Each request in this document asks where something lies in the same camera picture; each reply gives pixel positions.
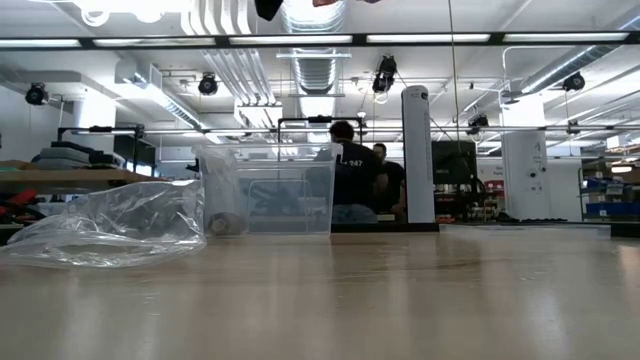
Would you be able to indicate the clear plastic storage bin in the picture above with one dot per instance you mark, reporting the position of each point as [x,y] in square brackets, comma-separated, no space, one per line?
[290,200]

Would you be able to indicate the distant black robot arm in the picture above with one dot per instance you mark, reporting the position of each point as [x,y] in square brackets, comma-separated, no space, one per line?
[275,200]

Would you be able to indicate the person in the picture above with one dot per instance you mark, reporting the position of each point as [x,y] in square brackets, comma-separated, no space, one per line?
[355,175]
[395,180]

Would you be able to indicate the white cylindrical tower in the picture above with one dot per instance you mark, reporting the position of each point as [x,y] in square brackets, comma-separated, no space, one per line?
[417,150]

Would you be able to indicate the black equipment cabinet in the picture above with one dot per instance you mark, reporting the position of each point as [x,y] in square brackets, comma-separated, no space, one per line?
[452,170]

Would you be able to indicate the stacked grey foam pads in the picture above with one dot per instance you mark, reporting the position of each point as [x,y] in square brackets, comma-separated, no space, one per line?
[65,155]

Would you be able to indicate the wooden workbench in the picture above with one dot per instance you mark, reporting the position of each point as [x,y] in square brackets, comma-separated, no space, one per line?
[75,176]

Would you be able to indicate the red and black tool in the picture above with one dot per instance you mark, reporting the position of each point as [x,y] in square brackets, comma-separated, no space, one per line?
[20,200]

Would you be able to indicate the blue storage bins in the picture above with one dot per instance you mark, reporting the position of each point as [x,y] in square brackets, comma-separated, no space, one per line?
[612,207]

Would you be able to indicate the black aluminium rig frame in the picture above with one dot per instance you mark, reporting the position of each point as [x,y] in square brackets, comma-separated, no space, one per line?
[497,38]

